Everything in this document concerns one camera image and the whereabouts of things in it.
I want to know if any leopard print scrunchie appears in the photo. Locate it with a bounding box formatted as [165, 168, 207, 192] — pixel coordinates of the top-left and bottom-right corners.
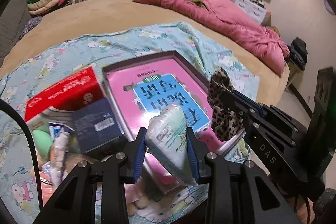
[207, 67, 243, 141]

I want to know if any white green tissue pack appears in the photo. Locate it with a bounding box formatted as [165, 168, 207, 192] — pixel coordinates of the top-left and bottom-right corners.
[145, 103, 195, 185]

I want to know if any dark blue box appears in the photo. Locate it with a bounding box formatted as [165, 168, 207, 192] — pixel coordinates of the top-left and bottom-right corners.
[71, 97, 127, 159]

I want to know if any pink quilt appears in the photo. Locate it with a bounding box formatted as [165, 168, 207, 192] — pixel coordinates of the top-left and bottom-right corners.
[134, 0, 290, 75]

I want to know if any pink book tray box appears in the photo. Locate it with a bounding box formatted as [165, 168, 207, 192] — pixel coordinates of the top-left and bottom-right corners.
[101, 50, 246, 195]

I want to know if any dark clothes pile on stool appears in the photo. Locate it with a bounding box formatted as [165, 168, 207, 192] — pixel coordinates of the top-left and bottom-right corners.
[288, 37, 308, 71]

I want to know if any white drawer cabinet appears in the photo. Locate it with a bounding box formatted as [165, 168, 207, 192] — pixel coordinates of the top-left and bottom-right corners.
[235, 0, 267, 24]

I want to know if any green makeup sponge egg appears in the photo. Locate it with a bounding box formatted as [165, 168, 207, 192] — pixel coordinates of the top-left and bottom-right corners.
[33, 130, 53, 161]

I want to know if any red white tissue box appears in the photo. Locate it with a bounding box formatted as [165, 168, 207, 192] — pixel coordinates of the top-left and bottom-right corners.
[25, 67, 105, 132]

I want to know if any blue hello kitty sheet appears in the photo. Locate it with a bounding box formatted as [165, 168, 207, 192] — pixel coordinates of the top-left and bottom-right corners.
[1, 22, 260, 223]

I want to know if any tan bed cover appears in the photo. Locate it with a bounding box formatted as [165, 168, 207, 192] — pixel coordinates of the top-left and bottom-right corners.
[1, 0, 289, 105]

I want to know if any grey quilted headboard cushion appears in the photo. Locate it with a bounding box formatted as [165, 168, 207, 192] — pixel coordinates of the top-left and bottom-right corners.
[0, 0, 31, 65]

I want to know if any black cable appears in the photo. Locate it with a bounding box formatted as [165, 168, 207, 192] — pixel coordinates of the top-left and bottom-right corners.
[0, 99, 44, 212]

